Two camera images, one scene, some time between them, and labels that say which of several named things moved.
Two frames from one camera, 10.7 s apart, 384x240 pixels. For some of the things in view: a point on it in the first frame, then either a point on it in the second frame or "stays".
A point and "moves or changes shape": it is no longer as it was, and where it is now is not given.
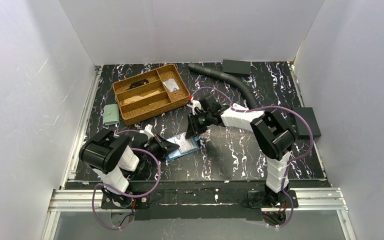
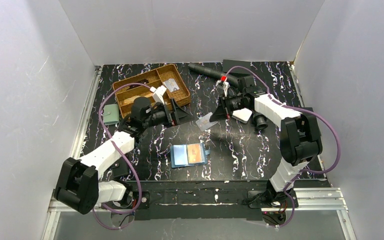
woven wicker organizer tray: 150,93 stays
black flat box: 236,66 stays
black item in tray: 138,83 stays
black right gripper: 196,124 to 224,108
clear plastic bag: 185,145 moves or changes shape
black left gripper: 160,147 to 172,112
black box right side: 302,126 stays
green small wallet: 111,114 stays
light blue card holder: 186,146 to 179,155
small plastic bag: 171,85 stays
